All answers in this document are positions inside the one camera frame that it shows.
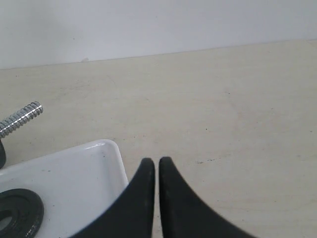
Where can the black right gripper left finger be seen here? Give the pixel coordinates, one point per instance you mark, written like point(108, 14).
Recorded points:
point(131, 215)

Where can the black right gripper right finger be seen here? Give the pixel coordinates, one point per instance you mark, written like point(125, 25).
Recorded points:
point(184, 214)

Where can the black weight plate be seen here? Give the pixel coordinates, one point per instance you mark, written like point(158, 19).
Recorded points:
point(26, 210)
point(2, 155)

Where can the chrome threaded dumbbell bar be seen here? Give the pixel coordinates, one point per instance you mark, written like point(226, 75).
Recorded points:
point(19, 118)

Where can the white plastic tray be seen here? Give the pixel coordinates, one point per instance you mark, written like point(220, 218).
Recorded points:
point(76, 185)

